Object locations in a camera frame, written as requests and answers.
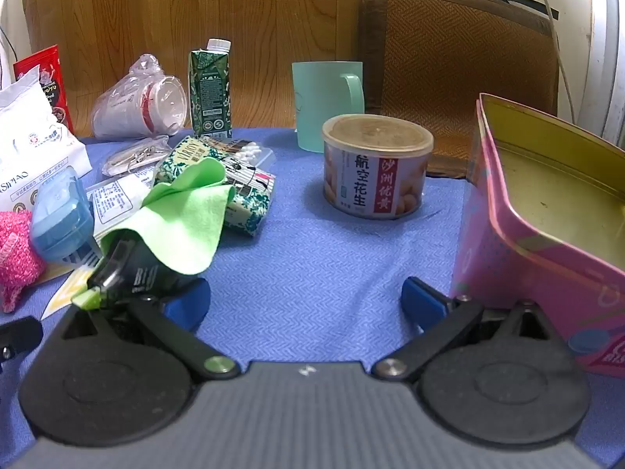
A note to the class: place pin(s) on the green cloth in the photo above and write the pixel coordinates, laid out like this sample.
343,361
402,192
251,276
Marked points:
190,220

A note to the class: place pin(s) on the bagged stack of plastic cups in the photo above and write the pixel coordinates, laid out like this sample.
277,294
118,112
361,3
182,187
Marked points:
132,107

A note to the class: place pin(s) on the round peanut can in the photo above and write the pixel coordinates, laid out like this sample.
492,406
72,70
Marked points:
376,180

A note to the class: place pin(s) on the white printed tissue pack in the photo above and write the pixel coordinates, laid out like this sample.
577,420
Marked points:
117,200

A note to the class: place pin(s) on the teal plastic mug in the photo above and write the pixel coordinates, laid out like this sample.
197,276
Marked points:
317,102

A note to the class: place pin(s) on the pink knitted cloth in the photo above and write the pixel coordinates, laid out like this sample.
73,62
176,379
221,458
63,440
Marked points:
14,259

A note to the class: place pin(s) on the wood pattern board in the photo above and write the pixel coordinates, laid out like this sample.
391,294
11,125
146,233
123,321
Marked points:
268,10

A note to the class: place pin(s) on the blue plastic case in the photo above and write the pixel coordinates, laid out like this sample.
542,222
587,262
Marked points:
58,215

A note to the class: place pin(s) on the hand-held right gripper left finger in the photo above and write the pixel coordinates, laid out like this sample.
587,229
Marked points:
188,303

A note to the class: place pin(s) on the large white plastic pack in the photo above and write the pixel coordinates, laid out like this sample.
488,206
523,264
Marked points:
29,141

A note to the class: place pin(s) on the clear cotton swab box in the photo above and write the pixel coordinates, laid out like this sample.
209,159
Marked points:
249,151

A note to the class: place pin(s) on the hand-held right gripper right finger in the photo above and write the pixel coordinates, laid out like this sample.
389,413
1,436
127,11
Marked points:
422,303

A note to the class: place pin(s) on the green drink carton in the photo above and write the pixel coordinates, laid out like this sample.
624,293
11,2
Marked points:
210,93

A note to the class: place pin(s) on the brown woven chair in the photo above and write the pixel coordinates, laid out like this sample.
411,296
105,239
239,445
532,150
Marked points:
464,68

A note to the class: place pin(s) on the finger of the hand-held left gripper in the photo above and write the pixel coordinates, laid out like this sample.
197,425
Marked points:
22,334

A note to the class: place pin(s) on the green floral box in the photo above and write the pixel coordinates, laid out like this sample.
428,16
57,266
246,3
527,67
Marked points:
249,205

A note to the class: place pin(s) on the red packet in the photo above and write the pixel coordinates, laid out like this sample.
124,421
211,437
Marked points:
46,66

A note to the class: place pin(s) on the black tube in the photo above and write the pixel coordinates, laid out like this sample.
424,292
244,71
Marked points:
141,268

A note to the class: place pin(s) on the pink tin box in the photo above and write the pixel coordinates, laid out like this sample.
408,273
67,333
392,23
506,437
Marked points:
512,264

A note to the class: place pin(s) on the clear bag of clips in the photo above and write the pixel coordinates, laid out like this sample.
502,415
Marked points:
132,156

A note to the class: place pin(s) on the blue tablecloth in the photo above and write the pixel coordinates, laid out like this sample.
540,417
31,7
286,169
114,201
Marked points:
302,254

